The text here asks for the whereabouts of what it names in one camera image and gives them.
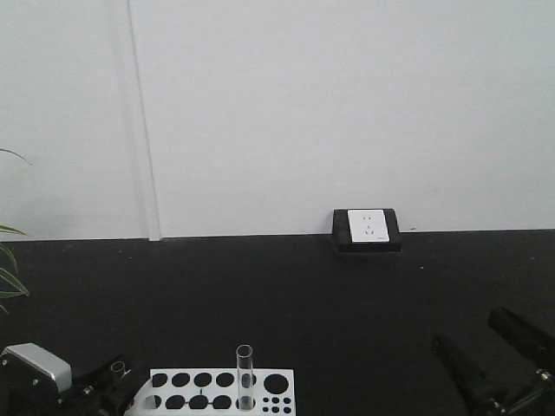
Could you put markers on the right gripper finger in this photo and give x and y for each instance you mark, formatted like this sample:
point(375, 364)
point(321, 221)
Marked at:
point(528, 340)
point(469, 380)

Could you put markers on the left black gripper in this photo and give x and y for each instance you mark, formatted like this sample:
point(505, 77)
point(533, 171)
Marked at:
point(90, 396)

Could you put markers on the short clear test tube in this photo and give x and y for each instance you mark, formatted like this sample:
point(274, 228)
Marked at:
point(119, 368)

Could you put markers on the tall clear test tube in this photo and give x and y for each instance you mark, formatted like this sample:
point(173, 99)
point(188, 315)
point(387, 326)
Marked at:
point(244, 359)

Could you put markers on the white test tube rack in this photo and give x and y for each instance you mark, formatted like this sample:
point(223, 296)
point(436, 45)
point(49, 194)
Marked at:
point(214, 391)

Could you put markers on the green plant leaves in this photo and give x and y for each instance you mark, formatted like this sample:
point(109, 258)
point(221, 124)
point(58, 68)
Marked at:
point(9, 274)

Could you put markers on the white socket on black base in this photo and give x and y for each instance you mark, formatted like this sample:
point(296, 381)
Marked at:
point(366, 231)

